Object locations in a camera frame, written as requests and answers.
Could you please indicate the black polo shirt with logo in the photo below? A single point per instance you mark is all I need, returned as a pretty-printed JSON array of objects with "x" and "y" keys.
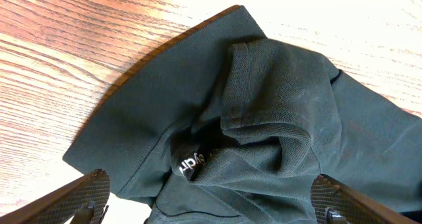
[{"x": 228, "y": 126}]

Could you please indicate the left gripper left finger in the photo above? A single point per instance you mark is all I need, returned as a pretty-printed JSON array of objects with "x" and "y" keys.
[{"x": 81, "y": 201}]

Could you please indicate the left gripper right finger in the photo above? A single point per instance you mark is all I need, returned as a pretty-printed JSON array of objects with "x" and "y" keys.
[{"x": 336, "y": 203}]

